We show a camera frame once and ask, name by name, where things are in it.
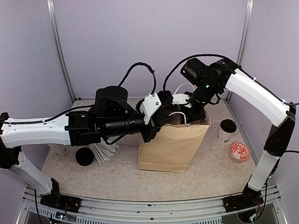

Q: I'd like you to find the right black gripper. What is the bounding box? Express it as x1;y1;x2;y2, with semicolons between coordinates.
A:
181;78;221;123

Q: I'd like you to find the brown paper bag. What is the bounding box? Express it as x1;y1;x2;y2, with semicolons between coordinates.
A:
136;83;212;173

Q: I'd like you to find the black cup lid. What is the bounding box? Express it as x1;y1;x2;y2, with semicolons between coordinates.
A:
220;119;237;133

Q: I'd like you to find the bundle of white straws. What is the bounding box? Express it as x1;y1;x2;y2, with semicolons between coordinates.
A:
88;142;119;166

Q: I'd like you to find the white paper cup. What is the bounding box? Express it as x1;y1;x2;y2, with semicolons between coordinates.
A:
218;128;236;143

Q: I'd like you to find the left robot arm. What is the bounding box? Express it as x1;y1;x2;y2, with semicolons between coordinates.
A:
0;86;173;208

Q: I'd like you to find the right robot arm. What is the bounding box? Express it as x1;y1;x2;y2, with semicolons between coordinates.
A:
180;58;296;207

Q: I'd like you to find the red patterned small plate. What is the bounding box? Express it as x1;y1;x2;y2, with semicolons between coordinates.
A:
229;142;251;162

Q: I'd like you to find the stack of black lids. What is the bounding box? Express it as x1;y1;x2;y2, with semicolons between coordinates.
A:
75;147;94;166

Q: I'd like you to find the stack of white paper cups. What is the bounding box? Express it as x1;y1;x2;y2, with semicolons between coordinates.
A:
54;145;68;157

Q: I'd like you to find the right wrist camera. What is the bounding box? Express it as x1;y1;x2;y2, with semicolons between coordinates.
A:
172;93;191;108

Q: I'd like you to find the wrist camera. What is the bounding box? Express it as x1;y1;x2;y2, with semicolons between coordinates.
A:
135;91;173;125
172;93;191;108

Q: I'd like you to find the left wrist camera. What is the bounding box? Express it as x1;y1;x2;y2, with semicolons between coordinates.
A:
135;91;173;125

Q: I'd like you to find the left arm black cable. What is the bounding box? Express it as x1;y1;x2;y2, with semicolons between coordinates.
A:
0;62;157;124

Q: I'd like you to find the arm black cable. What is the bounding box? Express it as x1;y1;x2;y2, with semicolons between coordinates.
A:
163;54;299;154
0;62;157;124

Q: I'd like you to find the right aluminium corner post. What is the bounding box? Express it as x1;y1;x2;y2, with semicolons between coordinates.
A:
236;0;254;65

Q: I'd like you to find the aluminium corner post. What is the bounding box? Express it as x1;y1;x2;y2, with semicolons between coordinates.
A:
47;0;76;103
236;0;254;65

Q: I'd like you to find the front aluminium frame rail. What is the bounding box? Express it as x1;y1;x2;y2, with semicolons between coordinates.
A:
14;186;288;224

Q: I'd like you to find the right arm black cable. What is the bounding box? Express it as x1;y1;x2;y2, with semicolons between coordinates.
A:
163;54;299;154

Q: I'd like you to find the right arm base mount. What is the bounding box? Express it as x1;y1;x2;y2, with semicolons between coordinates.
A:
223;194;264;212

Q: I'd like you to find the left aluminium corner post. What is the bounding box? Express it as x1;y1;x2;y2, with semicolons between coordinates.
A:
47;0;76;103

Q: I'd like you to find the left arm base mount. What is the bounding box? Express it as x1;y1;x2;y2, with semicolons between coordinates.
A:
40;194;82;213

